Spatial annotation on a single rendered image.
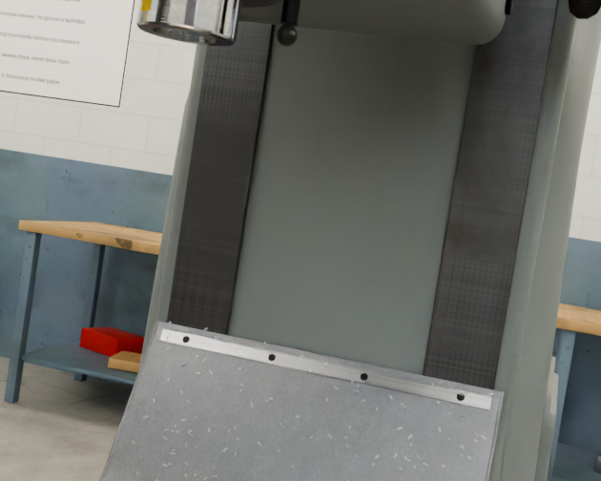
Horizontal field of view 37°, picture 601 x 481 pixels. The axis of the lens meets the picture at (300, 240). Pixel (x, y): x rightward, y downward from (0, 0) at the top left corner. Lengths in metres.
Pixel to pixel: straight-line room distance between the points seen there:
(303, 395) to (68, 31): 4.78
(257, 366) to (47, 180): 4.65
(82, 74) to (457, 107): 4.67
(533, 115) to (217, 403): 0.36
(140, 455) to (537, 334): 0.36
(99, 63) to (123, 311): 1.40
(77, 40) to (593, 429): 3.46
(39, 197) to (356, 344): 4.71
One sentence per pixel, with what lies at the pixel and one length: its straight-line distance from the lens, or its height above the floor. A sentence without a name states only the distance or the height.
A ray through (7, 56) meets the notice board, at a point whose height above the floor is 1.73.
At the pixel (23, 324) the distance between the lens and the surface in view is 4.57.
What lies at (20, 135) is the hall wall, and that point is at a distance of 5.55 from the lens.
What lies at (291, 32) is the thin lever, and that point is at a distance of 0.42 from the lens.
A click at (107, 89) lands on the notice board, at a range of 5.29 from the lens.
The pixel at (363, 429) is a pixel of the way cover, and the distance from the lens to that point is 0.78.
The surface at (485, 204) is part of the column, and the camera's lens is 0.77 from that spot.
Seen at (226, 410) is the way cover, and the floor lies 1.02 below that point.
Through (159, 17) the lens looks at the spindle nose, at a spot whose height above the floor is 1.28.
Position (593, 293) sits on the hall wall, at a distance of 4.60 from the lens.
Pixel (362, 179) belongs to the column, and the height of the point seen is 1.23.
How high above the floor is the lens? 1.21
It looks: 3 degrees down
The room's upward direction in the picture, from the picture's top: 9 degrees clockwise
